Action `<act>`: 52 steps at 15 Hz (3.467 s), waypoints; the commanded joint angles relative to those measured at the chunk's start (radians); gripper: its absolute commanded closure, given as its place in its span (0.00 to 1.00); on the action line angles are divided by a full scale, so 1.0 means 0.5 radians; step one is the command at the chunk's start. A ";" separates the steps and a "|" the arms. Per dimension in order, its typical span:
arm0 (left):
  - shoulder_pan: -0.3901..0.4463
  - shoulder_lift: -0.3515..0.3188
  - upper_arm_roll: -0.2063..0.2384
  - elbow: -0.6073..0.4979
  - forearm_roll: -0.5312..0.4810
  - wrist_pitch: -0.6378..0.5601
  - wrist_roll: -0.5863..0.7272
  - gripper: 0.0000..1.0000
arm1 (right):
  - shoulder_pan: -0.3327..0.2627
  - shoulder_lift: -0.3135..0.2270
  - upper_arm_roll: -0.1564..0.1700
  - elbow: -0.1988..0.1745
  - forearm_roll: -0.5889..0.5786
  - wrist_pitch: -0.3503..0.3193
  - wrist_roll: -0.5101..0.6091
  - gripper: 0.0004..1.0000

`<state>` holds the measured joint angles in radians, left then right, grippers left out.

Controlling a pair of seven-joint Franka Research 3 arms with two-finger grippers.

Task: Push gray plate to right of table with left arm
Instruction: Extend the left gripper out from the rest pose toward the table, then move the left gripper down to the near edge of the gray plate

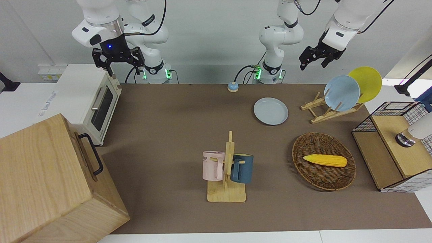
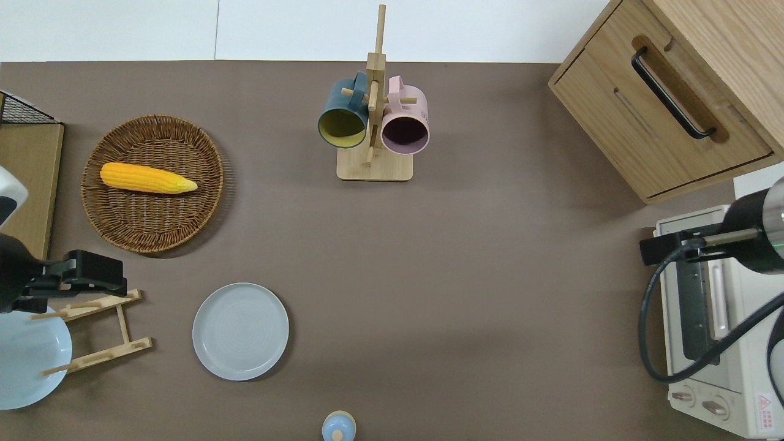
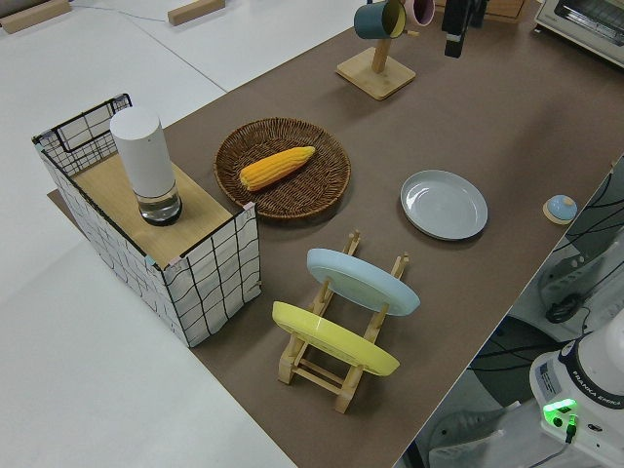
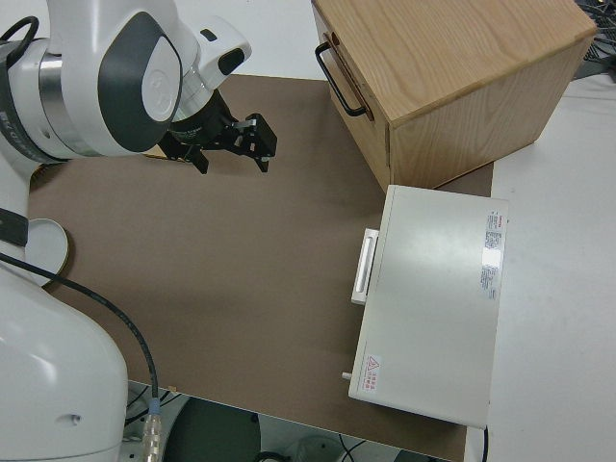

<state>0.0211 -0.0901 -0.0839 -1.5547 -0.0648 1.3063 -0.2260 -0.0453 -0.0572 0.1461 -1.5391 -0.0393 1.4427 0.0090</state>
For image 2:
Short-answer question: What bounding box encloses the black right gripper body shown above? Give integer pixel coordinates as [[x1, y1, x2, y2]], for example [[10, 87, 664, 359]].
[[674, 189, 774, 276]]

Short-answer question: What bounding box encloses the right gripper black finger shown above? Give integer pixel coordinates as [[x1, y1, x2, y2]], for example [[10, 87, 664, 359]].
[[639, 233, 681, 266]]

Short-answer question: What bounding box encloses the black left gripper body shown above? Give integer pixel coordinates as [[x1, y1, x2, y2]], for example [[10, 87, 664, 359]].
[[0, 234, 81, 314]]

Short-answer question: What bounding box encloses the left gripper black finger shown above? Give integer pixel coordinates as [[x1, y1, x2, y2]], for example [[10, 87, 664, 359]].
[[77, 249, 128, 296], [21, 287, 94, 313]]

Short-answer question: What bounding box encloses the gray round plate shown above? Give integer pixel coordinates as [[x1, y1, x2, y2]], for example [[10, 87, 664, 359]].
[[192, 282, 290, 382]]

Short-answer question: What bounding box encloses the wooden plate rack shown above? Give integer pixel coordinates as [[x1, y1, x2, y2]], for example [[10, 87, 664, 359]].
[[31, 289, 154, 377]]

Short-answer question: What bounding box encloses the light blue plate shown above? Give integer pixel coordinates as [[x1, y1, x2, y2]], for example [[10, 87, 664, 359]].
[[0, 306, 73, 410]]

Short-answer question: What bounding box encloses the round wicker basket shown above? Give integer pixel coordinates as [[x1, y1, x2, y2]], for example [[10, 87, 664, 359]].
[[81, 115, 225, 254]]

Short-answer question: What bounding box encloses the yellow corn cob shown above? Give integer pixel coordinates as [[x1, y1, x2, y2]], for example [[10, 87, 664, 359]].
[[100, 162, 198, 195]]

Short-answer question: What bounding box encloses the white toaster oven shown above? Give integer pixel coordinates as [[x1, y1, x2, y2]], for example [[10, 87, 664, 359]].
[[652, 205, 784, 440]]

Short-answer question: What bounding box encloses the wooden drawer cabinet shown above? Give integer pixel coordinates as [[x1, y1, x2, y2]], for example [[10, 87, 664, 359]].
[[549, 0, 784, 205]]

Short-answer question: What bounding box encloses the blue dome bell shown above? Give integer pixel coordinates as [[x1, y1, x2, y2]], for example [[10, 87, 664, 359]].
[[322, 410, 357, 441]]

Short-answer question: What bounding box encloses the pink mug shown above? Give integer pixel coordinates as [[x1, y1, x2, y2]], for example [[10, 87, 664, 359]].
[[380, 76, 431, 155]]

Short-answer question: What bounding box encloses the teal mug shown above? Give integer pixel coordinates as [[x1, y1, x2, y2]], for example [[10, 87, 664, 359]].
[[317, 72, 370, 149]]

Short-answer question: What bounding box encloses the wooden mug tree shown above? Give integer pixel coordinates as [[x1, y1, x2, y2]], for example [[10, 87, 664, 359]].
[[336, 4, 419, 182]]

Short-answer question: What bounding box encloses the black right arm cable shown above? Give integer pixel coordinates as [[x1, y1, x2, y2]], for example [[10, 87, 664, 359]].
[[638, 240, 784, 385]]

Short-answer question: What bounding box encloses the wire and wood shelf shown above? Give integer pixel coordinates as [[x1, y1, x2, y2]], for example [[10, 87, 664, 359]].
[[0, 91, 65, 261]]

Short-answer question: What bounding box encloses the black cabinet handle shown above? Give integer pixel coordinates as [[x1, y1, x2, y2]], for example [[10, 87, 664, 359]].
[[631, 47, 717, 140]]

